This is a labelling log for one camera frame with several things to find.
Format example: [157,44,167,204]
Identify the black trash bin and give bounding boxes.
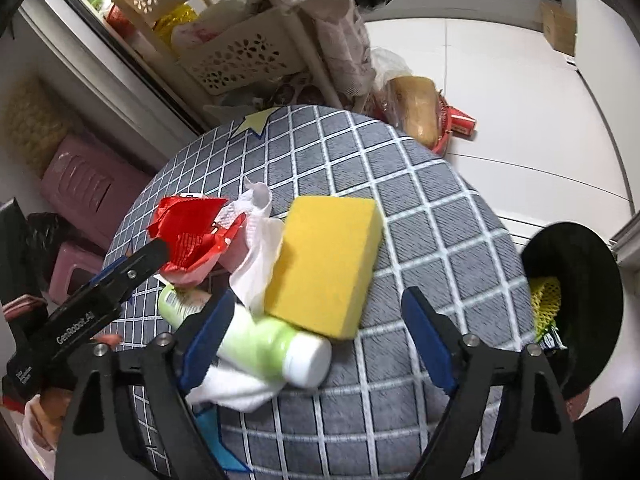
[520,221,625,401]

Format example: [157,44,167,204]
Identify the large pink plastic stool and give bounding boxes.
[40,132,153,251]

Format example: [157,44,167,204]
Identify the pale pink cloth bag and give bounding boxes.
[277,0,378,98]

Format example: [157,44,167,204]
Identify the white refrigerator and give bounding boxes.
[570,0,640,211]

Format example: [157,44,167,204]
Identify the grey checkered tablecloth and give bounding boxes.
[102,105,538,480]

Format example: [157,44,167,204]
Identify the red box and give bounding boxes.
[440,105,478,138]

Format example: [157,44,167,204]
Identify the person's left forearm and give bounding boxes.
[22,390,76,471]

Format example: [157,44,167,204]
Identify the red wrapper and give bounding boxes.
[147,194,248,286]

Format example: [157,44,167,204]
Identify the black plastic bag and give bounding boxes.
[25,212,73,281]

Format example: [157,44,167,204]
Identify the white plastic bag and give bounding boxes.
[170,0,261,51]

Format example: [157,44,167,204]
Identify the beige textured box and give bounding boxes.
[2,77,71,176]

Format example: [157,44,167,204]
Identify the black snack wrapper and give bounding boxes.
[537,322,567,352]

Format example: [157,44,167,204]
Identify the yellow mesh bag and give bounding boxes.
[152,4,198,36]

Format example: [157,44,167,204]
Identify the yellow sponge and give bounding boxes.
[263,195,385,341]

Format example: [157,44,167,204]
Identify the cream plastic storage rack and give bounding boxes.
[112,0,351,111]

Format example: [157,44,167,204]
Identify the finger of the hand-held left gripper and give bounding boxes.
[100,237,173,311]
[89,256,132,288]

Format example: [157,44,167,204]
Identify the bagged bread loaf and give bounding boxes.
[370,47,447,150]

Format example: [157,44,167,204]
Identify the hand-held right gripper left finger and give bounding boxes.
[57,289,237,480]

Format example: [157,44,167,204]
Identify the cardboard box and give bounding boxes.
[537,1,578,56]

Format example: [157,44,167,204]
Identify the green white bottle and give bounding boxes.
[157,284,333,388]

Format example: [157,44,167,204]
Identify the yellow foam net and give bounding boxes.
[529,276,563,343]

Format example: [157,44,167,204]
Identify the white paper tissue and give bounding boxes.
[187,366,288,413]
[215,177,287,311]

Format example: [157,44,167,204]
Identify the red basket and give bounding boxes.
[105,5,136,38]

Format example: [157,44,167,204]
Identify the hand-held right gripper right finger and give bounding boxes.
[401,287,585,480]

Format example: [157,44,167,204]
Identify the small pink plastic stool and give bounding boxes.
[47,240,108,306]

